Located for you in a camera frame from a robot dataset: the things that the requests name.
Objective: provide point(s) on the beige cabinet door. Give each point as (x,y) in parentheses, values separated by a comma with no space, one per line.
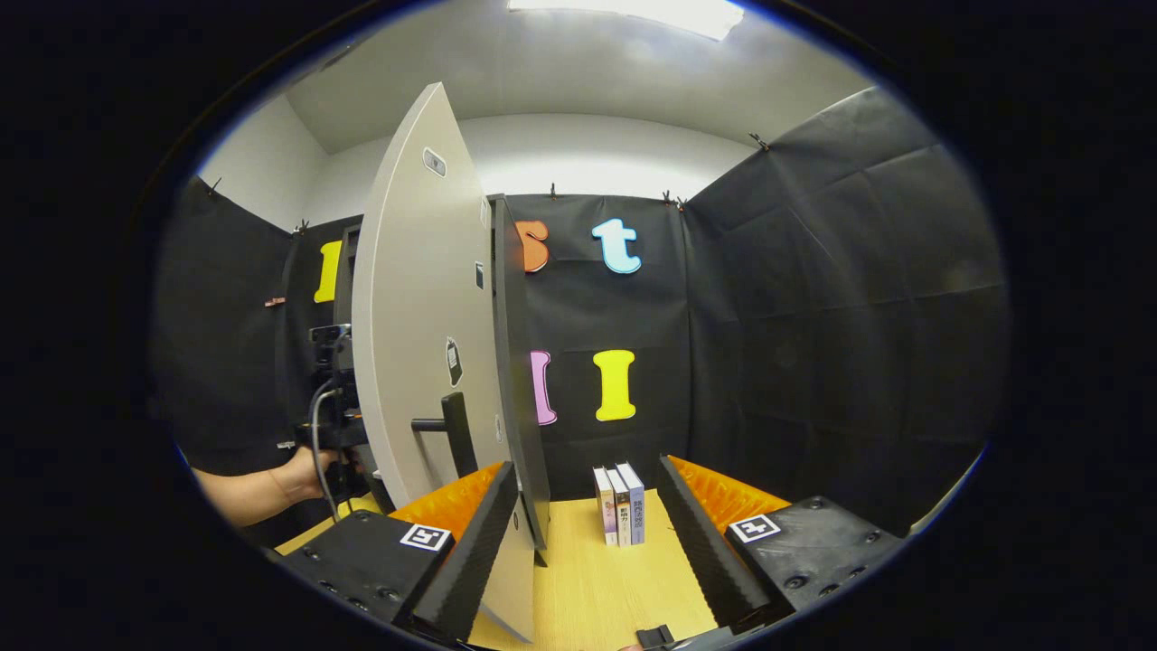
(407,316)

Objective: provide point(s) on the white spine book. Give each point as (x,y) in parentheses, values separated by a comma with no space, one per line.
(603,506)

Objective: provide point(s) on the lilac spine book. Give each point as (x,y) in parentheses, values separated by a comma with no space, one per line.
(635,502)

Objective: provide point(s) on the dark grey spine book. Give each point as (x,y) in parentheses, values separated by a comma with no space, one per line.
(620,506)

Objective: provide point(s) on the long ceiling light strip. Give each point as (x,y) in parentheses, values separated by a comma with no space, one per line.
(633,14)

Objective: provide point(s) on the black backdrop cloth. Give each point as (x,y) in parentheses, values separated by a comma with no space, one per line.
(813,316)

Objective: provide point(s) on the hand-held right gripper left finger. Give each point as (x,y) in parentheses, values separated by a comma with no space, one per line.
(479,551)

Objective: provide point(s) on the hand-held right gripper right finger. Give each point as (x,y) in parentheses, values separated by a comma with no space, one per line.
(700,551)

